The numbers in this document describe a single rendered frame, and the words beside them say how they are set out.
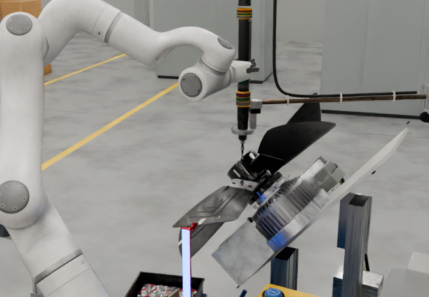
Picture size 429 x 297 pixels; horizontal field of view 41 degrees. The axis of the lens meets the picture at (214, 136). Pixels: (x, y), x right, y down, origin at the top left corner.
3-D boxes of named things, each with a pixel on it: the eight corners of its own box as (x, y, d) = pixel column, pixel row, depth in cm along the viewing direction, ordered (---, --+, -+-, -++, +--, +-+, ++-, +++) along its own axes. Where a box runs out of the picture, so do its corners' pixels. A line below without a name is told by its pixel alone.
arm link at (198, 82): (212, 50, 150) (196, 78, 154) (187, 58, 139) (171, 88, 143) (237, 69, 148) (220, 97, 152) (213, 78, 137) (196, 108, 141)
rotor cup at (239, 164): (260, 195, 196) (234, 167, 198) (287, 168, 188) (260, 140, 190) (242, 211, 183) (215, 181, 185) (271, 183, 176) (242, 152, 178)
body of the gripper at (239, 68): (202, 85, 157) (220, 78, 166) (236, 89, 152) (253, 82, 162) (202, 59, 154) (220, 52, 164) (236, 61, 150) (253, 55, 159)
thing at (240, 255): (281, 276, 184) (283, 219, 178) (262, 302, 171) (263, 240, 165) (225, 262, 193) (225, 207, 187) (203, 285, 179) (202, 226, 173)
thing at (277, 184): (265, 199, 195) (261, 195, 195) (292, 174, 188) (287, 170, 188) (248, 215, 183) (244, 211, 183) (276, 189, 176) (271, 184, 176)
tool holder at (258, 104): (258, 128, 177) (258, 97, 175) (262, 134, 171) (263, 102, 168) (229, 129, 176) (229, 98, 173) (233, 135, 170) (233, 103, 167)
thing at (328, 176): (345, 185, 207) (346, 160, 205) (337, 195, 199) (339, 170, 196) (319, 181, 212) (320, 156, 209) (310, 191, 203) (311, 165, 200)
